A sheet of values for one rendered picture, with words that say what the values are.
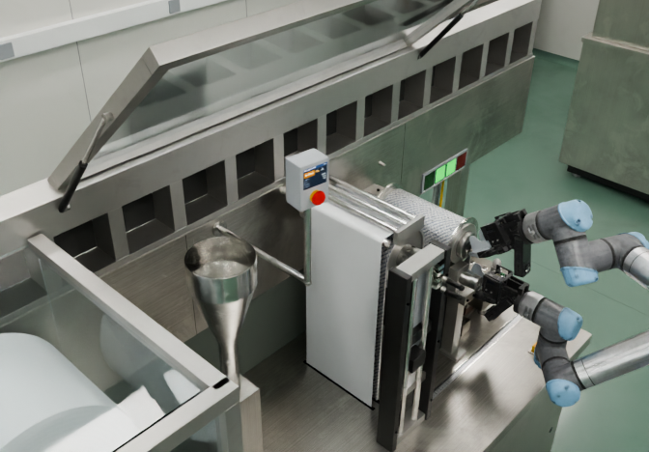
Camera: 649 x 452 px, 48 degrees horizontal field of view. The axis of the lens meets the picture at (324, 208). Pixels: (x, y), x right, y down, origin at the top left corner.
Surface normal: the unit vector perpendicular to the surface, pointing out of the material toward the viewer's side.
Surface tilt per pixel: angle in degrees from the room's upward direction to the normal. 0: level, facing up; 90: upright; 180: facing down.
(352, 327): 90
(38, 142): 90
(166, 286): 90
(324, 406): 0
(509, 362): 0
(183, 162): 90
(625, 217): 0
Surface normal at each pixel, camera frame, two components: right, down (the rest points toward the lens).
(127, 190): 0.73, 0.37
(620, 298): 0.01, -0.84
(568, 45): -0.69, 0.39
